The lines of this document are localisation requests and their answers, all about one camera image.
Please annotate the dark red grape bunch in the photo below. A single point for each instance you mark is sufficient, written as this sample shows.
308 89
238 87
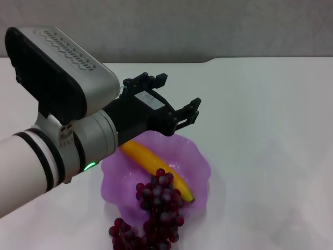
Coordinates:
161 198

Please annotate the silver black left wrist camera box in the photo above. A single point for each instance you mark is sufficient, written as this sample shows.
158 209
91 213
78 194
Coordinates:
65 78

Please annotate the grey fabric partition panel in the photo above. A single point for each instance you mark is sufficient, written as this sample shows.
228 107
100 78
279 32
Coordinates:
208 26

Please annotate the yellow banana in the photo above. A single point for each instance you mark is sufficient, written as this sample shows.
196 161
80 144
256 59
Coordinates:
145 156

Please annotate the purple translucent scalloped bowl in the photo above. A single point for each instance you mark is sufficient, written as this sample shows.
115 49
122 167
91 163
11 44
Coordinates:
192 161

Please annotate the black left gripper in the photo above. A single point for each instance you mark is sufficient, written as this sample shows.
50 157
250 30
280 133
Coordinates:
135 117

